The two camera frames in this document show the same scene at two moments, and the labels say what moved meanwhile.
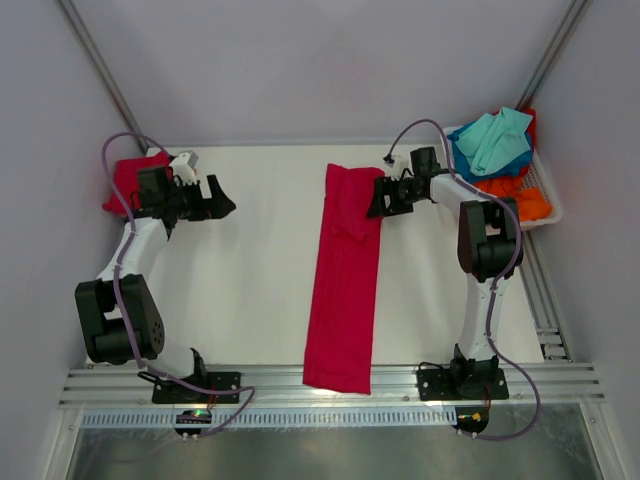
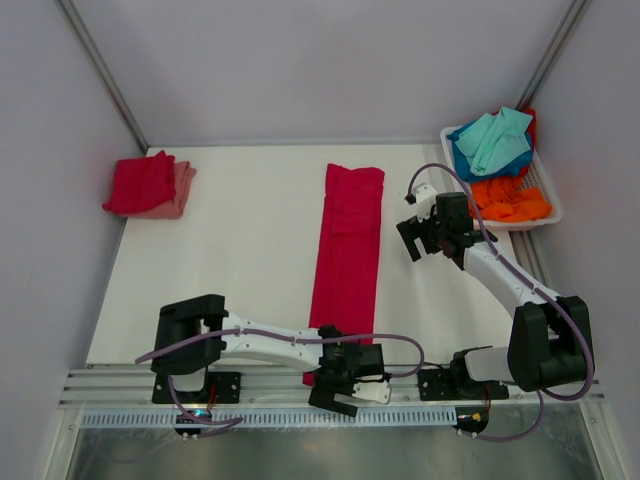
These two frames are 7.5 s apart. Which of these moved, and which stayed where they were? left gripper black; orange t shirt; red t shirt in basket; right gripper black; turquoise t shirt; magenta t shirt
Moved: right gripper black; left gripper black
Stayed: turquoise t shirt; red t shirt in basket; magenta t shirt; orange t shirt
